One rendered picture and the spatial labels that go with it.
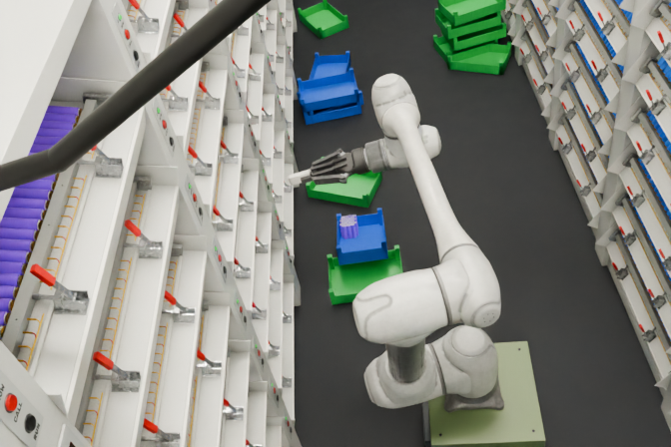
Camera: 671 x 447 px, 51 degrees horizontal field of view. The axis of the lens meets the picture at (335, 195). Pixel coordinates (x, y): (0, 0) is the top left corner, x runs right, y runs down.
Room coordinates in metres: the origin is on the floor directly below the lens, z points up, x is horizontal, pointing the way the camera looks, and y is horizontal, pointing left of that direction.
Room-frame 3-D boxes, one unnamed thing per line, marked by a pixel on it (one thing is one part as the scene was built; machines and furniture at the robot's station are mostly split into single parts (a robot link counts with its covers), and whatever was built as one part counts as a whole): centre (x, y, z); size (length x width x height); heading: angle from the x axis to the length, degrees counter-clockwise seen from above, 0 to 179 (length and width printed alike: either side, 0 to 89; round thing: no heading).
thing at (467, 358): (1.11, -0.28, 0.41); 0.18 x 0.16 x 0.22; 93
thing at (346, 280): (1.82, -0.05, 0.04); 0.30 x 0.20 x 0.08; 84
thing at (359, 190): (2.38, -0.05, 0.04); 0.30 x 0.20 x 0.08; 60
